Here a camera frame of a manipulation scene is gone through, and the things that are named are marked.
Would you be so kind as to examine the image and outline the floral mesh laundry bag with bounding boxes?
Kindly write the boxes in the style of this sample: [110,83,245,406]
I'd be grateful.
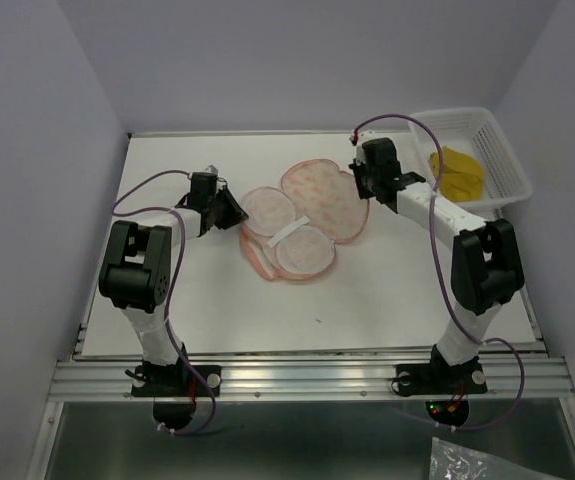
[240,159,370,282]

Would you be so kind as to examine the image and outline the yellow bra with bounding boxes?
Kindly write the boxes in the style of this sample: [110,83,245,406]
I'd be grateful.
[439,147,485,203]

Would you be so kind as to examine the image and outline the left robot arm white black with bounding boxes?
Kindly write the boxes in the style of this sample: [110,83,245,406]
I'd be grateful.
[98,166,248,394]

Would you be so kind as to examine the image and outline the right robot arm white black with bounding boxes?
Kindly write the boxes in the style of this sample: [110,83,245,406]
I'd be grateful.
[350,138,524,390]

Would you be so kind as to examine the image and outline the clear plastic bag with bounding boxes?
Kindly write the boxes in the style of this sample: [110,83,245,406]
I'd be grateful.
[428,437,511,479]

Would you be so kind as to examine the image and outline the white plastic mesh basket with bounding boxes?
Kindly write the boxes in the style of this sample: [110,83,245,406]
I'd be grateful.
[408,107,533,213]

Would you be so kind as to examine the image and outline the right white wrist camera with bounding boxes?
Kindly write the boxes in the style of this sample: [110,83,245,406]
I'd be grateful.
[349,129,378,147]

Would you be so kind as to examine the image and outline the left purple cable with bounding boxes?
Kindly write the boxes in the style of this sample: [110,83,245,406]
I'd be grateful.
[111,169,218,438]

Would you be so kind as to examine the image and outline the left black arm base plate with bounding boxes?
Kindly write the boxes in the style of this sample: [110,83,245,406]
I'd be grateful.
[125,360,222,399]

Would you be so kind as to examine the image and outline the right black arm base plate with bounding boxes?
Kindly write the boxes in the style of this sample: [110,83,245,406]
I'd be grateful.
[395,363,488,397]

